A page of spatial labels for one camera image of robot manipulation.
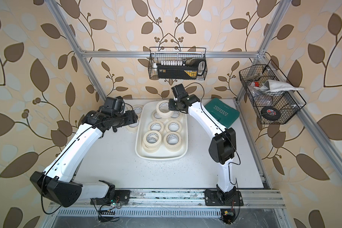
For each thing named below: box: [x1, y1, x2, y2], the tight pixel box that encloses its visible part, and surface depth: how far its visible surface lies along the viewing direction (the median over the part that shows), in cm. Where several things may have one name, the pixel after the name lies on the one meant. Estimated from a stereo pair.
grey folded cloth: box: [259, 79, 304, 94], surface depth 63 cm
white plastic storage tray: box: [134, 100, 189, 161], surface depth 93 cm
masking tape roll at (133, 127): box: [125, 119, 140, 132], surface depth 101 cm
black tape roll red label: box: [260, 106, 282, 122], surface depth 73 cm
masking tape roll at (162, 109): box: [155, 99, 174, 119], surface depth 87 cm
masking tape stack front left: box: [142, 130, 162, 154], surface depth 91 cm
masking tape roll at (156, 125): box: [148, 120, 165, 133], surface depth 104 cm
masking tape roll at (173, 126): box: [165, 120, 182, 133], surface depth 104 cm
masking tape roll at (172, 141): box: [163, 131, 182, 152], surface depth 91 cm
